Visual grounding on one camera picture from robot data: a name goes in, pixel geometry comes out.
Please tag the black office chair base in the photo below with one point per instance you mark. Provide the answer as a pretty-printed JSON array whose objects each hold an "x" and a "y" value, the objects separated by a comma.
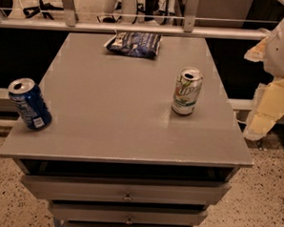
[{"x": 42, "y": 8}]

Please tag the top grey drawer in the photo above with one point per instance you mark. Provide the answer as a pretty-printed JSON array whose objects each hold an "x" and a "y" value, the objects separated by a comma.
[{"x": 125, "y": 190}]

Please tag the green white 7up can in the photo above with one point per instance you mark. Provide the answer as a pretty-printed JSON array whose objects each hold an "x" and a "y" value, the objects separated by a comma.
[{"x": 186, "y": 91}]

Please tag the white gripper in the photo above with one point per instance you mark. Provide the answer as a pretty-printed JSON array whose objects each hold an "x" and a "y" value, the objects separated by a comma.
[{"x": 283, "y": 52}]

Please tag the blue chip bag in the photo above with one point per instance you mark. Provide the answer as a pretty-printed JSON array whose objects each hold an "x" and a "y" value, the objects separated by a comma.
[{"x": 135, "y": 44}]

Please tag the blue pepsi can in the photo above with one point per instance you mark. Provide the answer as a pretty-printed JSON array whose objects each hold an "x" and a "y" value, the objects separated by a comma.
[{"x": 27, "y": 98}]

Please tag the middle grey drawer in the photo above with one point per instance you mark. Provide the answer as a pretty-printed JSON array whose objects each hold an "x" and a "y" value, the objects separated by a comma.
[{"x": 127, "y": 214}]

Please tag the grey drawer cabinet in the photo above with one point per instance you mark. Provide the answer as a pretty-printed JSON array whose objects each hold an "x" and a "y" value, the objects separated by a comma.
[{"x": 113, "y": 118}]

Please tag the grey metal railing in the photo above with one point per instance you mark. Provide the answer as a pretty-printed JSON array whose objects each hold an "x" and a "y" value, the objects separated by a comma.
[{"x": 201, "y": 18}]

